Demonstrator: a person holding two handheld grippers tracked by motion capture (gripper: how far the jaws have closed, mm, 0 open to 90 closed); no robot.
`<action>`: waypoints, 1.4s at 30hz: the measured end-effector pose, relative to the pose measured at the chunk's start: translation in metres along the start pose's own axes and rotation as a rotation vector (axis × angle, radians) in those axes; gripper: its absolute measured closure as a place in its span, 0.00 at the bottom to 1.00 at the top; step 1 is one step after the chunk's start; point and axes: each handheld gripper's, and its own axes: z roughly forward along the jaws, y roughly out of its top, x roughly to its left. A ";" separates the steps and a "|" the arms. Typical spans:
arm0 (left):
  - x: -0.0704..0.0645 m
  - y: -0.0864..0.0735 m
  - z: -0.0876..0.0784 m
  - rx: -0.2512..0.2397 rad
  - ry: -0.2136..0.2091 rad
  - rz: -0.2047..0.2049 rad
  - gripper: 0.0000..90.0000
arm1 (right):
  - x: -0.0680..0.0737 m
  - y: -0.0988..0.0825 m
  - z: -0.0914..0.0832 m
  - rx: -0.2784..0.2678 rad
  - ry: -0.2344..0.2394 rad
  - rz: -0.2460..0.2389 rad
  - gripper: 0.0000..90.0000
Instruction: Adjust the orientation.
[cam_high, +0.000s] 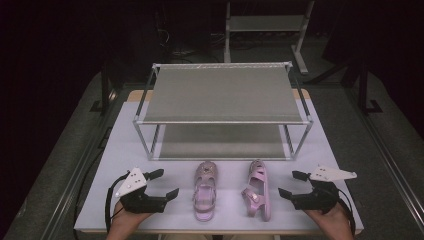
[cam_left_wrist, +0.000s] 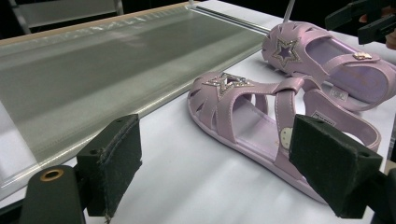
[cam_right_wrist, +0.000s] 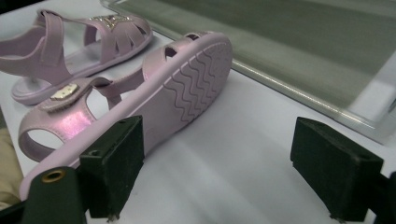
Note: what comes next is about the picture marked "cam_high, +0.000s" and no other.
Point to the metal floor rail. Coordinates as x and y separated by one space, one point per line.
390 163
71 190

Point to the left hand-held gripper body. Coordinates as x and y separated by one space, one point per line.
135 186

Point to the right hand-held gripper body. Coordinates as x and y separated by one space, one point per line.
320 198

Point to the black floor stand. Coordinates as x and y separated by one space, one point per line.
365 93
105 90

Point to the person's left hand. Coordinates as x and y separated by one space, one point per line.
123 223

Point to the pink sandal with decorated toe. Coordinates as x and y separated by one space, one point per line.
205 190

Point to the white table cover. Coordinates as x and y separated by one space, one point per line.
226 173

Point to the grey metal stand table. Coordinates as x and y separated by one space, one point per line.
266 23

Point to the person's right hand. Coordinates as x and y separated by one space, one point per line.
335 225

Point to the grey two-tier shoe rack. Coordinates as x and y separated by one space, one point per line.
223 96

